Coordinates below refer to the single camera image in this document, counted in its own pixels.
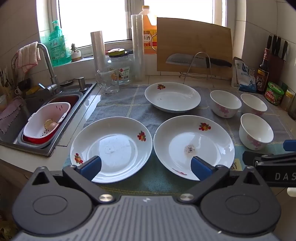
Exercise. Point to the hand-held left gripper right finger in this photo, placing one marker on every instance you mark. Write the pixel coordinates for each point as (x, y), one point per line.
(201, 168)

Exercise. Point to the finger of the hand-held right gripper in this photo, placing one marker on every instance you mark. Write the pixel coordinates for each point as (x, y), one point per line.
(248, 158)
(290, 145)

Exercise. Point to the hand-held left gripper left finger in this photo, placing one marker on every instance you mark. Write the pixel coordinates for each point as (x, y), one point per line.
(92, 167)

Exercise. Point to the white pink-flower bowl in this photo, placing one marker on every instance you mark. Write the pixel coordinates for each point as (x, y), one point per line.
(255, 129)
(225, 102)
(253, 103)

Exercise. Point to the white fruit-print plate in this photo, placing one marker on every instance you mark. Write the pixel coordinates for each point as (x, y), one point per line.
(172, 97)
(115, 143)
(185, 139)

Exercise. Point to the teal towel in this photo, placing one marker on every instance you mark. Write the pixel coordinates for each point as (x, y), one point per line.
(161, 183)

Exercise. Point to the yellow-lid glass jar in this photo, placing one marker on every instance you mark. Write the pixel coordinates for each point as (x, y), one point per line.
(288, 99)

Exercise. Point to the green-lid sauce jar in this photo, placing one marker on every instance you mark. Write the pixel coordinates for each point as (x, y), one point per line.
(274, 95)

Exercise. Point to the brown egg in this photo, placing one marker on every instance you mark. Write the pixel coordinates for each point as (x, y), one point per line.
(54, 125)

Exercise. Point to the small green-lid jar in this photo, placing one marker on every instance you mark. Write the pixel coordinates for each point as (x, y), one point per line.
(284, 86)

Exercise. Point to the broken eggshell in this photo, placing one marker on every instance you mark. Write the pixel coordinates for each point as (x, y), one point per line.
(48, 122)

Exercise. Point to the white colander basket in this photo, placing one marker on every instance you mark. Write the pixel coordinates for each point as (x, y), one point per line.
(37, 125)

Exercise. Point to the dark soy sauce bottle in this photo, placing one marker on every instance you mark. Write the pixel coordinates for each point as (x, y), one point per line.
(262, 78)

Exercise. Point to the red plastic basin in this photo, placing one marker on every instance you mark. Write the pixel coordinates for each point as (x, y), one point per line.
(67, 98)

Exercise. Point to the grey checked dish towel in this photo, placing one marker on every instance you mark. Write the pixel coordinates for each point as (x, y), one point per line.
(138, 109)

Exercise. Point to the brown knife block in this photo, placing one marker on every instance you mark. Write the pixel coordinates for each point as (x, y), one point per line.
(276, 69)

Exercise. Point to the white blue salt bag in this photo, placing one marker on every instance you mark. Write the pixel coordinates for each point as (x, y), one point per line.
(245, 78)

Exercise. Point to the clear glass mug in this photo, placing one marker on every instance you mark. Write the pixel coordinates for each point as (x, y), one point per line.
(108, 84)

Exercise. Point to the steel soap dispenser pump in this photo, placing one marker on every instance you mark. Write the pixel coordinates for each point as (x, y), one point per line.
(82, 83)

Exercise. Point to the steel sink hole cap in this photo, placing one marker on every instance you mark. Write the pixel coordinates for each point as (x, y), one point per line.
(68, 82)

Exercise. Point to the steel kitchen sink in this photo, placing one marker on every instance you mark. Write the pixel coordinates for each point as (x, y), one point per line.
(32, 103)

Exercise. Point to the yellow sponge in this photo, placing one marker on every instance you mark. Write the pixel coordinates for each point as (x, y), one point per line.
(33, 90)

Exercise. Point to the pink rag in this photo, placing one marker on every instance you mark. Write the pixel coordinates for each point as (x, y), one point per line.
(9, 115)

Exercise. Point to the glass jar green lid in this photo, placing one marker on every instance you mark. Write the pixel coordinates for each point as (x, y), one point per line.
(120, 69)

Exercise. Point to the small potted plant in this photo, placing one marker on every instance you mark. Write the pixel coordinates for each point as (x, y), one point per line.
(76, 55)

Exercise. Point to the steel sink faucet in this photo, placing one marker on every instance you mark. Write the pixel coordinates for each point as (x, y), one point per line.
(47, 60)

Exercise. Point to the short plastic wrap roll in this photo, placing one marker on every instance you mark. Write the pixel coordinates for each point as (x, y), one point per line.
(98, 51)

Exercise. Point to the green dish soap bottle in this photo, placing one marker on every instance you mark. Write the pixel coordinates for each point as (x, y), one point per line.
(57, 46)

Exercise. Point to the pink-edged white cloth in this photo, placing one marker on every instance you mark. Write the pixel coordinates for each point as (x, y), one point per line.
(29, 58)

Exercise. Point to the tall plastic wrap roll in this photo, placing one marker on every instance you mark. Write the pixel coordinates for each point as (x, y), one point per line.
(138, 46)

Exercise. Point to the wooden cutting board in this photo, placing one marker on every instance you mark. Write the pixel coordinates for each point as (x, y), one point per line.
(185, 39)

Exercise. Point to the orange liquid jug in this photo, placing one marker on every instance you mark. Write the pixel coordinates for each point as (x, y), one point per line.
(149, 34)

